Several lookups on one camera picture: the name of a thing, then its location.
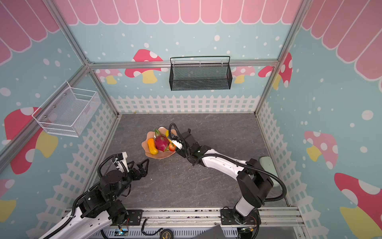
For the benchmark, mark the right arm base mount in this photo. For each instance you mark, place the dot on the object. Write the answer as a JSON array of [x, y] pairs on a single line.
[[232, 217]]

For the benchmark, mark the aluminium front rail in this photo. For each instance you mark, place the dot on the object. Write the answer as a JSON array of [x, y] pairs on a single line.
[[209, 217]]

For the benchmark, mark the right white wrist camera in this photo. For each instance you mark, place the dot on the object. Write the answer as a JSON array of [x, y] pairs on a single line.
[[177, 144]]

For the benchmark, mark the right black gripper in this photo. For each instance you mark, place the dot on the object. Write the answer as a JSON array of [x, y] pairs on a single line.
[[183, 143]]

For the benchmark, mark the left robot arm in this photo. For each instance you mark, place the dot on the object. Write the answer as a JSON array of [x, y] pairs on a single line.
[[100, 206]]

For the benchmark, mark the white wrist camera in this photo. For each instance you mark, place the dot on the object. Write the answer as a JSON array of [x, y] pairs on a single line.
[[120, 162], [177, 144]]

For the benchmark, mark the pale green cylinder object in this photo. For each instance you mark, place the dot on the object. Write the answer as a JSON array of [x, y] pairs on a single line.
[[268, 165]]

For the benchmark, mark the orange yellow mango fruit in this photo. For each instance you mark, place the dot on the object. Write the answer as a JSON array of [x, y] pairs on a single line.
[[152, 147]]

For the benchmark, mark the pink scalloped fruit bowl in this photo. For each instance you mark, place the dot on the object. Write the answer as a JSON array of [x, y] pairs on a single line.
[[160, 155]]

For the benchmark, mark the black round tape roll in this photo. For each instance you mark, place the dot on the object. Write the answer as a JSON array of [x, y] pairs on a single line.
[[166, 234]]

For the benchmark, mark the red strawberry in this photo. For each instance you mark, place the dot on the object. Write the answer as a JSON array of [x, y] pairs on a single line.
[[172, 147]]

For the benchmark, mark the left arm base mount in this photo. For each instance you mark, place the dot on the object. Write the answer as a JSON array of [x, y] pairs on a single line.
[[128, 218]]

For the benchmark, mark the dark grey flat panel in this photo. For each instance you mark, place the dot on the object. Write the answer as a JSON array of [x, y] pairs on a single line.
[[212, 233]]

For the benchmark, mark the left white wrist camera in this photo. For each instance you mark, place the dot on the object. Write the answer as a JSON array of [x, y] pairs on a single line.
[[120, 162]]

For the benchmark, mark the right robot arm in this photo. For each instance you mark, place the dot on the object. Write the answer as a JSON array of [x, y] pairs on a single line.
[[257, 186]]

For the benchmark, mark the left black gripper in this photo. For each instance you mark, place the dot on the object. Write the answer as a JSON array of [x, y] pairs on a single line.
[[143, 172]]

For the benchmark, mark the black mesh wall basket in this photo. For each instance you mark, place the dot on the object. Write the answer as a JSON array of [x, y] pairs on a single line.
[[199, 73]]

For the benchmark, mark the pink dragon fruit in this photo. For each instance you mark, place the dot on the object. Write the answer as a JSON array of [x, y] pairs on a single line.
[[161, 142]]

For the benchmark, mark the white wire wall basket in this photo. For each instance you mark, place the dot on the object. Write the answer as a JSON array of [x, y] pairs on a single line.
[[68, 111]]

